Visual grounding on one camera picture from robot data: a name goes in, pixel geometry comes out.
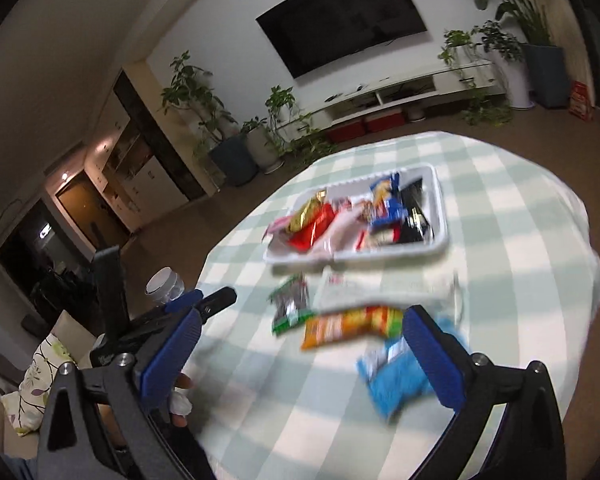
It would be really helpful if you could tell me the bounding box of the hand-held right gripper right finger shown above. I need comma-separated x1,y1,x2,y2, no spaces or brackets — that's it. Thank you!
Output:
402,304,566,480

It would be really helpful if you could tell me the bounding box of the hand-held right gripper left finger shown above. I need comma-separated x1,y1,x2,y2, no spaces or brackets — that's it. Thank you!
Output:
35,304,216,480

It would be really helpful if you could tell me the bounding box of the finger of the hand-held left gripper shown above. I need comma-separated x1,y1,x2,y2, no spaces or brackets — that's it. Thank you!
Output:
195,287,238,322
129,289,204,332

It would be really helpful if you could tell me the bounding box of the red snack packet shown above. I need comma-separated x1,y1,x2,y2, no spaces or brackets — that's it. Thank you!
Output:
287,202,338,251

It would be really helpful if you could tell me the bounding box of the black snack packet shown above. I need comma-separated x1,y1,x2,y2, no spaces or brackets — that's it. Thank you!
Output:
397,177,433,243

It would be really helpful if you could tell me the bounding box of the white plastic tray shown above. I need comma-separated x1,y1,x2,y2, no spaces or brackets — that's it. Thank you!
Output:
262,162,450,265

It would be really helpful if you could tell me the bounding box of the person's left hand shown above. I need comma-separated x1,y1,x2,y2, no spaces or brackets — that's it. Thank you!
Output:
167,375,197,429

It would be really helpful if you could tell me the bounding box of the clear bottle white cap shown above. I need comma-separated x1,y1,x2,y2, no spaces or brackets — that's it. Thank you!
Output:
145,266,187,306

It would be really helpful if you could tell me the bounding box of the beige sofa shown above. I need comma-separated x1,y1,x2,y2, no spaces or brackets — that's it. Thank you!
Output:
0,310,101,466

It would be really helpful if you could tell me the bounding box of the green snack packet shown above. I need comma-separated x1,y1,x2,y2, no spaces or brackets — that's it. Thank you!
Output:
268,274,315,337

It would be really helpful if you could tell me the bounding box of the orange snack packet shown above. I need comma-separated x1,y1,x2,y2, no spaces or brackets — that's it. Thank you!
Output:
300,306,407,351

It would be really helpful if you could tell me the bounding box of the leaf print cushion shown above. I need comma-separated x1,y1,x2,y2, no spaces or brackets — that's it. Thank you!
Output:
0,334,77,436

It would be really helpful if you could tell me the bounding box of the white kitchen cabinet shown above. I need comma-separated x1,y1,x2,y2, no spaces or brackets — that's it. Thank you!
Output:
100,125,188,231

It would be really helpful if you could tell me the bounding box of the gold snack packet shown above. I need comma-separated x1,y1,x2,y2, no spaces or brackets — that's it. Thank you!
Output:
286,190,328,233

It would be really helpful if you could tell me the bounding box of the brown white snack packet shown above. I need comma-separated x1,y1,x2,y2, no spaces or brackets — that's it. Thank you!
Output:
357,220,401,251

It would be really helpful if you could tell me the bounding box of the pink snack packet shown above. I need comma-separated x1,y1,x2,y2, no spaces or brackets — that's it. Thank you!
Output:
312,205,376,256

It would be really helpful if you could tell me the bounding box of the green white checked tablecloth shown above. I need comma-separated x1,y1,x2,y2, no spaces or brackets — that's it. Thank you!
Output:
180,131,600,480

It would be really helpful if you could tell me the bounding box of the bushy plant dark pot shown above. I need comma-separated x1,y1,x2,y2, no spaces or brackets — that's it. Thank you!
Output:
160,50,260,187

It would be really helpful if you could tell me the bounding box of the plant in ribbed white pot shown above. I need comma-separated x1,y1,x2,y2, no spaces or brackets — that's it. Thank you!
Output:
240,117,284,175

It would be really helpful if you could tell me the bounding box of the blue striped snack packet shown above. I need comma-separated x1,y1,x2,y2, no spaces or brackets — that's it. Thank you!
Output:
367,172,406,226

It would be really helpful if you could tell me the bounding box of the dark tall cabinet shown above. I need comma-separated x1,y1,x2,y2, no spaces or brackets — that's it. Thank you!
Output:
114,70,206,201

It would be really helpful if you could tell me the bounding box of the trailing vine plant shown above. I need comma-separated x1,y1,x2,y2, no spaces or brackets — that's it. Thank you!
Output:
437,29,515,128
264,85,338,163

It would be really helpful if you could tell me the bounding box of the red storage box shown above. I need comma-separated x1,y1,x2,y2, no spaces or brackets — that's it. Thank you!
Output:
364,109,406,133
326,119,367,143

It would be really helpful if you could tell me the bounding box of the white tv stand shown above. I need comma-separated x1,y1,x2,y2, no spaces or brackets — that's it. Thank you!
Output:
277,60,506,128

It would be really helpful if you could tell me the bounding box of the plant in tall white pot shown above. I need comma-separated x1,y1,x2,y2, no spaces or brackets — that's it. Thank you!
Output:
472,20,537,111

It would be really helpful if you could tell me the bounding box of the red paper bag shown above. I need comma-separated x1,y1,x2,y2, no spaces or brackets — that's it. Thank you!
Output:
569,80,596,121

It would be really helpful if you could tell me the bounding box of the broad-leaf plant grey pot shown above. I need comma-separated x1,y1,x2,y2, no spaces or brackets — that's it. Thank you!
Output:
430,0,571,110

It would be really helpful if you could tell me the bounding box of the glass sliding door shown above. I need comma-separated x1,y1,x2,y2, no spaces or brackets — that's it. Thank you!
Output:
560,0,600,121

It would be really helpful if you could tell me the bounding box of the black wall television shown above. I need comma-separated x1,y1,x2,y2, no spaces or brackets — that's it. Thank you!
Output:
256,0,428,79

